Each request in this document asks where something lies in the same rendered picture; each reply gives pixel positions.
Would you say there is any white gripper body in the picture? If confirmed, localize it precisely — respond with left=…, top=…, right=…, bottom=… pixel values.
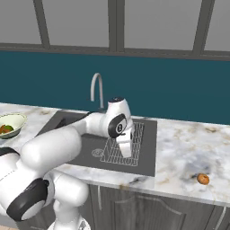
left=115, top=133, right=134, bottom=159

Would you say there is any dark grey sink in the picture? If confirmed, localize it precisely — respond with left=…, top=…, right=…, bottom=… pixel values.
left=35, top=110, right=158, bottom=178

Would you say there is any pale green bowl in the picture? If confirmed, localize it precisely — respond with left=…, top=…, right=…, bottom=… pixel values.
left=0, top=112, right=28, bottom=140

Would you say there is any grey cupboard door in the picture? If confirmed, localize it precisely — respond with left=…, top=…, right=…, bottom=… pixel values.
left=88, top=183, right=217, bottom=230
left=211, top=204, right=230, bottom=230

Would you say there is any silver curved tap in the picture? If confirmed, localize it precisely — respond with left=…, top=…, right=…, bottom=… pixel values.
left=90, top=72, right=106, bottom=111

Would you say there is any orange round fruit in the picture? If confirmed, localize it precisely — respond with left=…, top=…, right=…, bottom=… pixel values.
left=196, top=172, right=210, bottom=186

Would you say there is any grey framed window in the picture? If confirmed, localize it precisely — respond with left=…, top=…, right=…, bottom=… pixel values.
left=0, top=0, right=230, bottom=63

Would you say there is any orange vegetable piece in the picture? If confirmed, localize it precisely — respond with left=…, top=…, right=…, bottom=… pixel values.
left=0, top=124, right=11, bottom=135

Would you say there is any white wire rack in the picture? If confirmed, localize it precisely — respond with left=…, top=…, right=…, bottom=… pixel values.
left=99, top=120, right=146, bottom=167

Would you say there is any silver cupboard handle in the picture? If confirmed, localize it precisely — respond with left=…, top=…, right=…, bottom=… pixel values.
left=215, top=206, right=228, bottom=230
left=96, top=185, right=103, bottom=212

